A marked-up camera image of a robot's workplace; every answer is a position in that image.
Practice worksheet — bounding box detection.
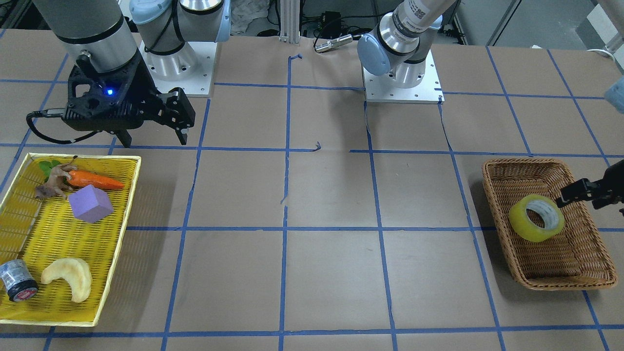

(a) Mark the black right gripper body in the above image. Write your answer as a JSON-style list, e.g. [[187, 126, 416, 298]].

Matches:
[[64, 51, 195, 132]]

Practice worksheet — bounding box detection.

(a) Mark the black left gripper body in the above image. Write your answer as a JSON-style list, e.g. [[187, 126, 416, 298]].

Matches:
[[591, 160, 624, 210]]

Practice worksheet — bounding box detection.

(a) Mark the yellow clear tape roll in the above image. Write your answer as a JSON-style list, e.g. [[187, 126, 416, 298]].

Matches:
[[509, 194, 566, 243]]

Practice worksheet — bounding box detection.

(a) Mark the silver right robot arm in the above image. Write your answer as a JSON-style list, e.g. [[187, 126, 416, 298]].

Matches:
[[26, 0, 231, 148]]

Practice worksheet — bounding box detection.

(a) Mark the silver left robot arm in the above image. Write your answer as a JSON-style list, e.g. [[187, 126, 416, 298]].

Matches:
[[357, 0, 624, 209]]

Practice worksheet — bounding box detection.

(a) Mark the orange toy carrot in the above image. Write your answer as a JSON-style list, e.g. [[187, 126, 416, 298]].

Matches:
[[68, 170, 125, 190]]

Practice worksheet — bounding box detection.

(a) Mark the purple foam cube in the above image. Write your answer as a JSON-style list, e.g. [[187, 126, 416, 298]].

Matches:
[[68, 186, 114, 224]]

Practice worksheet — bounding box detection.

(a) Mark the brown root toy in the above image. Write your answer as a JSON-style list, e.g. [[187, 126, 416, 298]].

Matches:
[[34, 156, 78, 200]]

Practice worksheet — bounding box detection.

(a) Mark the green leaf toy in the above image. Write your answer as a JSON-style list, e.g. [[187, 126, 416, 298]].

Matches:
[[38, 160, 61, 182]]

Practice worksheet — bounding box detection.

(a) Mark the yellow woven tray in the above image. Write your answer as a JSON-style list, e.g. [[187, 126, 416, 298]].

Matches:
[[0, 153, 142, 327]]

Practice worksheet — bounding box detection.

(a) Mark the beige croissant toy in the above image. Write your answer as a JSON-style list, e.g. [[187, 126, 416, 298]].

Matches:
[[40, 257, 92, 303]]

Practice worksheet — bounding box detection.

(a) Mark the black silver can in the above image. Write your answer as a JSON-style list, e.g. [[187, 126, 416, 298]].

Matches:
[[0, 258, 39, 302]]

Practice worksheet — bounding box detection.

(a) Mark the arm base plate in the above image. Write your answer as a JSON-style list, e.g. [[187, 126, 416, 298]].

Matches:
[[362, 50, 445, 104], [139, 42, 220, 98]]

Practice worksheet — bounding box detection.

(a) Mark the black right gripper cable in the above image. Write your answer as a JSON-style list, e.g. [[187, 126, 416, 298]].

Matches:
[[25, 53, 105, 144]]

